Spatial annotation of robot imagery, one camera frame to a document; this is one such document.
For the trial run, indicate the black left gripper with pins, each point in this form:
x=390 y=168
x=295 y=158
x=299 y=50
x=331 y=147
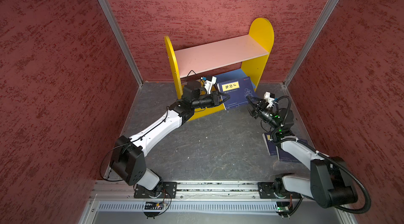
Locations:
x=215 y=99

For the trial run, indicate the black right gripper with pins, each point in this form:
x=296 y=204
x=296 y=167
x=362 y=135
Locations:
x=256 y=112

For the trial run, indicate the dark blue book yellow label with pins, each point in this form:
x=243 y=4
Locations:
x=237 y=90

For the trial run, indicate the yellow pink blue bookshelf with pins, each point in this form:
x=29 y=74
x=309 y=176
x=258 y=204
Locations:
x=251 y=50

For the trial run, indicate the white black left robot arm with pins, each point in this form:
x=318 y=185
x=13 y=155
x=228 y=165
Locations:
x=128 y=154

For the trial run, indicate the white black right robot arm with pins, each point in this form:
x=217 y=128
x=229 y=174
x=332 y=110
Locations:
x=327 y=184

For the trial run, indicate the right circuit board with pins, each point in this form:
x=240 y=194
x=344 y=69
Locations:
x=282 y=207

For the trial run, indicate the circuit board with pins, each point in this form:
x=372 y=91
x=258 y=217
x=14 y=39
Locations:
x=282 y=207
x=159 y=206

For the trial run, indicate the left circuit board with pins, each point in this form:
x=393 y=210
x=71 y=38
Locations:
x=159 y=206

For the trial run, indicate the right corner aluminium profile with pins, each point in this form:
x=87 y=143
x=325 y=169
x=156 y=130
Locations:
x=316 y=30

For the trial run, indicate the corner aluminium profile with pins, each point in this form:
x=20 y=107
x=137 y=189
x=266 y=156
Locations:
x=113 y=23
x=316 y=30

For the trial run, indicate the left corner aluminium profile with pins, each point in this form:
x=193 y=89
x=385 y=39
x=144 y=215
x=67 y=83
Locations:
x=113 y=23

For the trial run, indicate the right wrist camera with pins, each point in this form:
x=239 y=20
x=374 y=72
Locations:
x=269 y=98

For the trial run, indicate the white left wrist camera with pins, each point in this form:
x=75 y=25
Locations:
x=209 y=82

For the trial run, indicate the white slotted cable duct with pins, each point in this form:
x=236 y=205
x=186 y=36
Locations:
x=261 y=207

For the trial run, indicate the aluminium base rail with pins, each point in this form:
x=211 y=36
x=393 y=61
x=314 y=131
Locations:
x=187 y=190

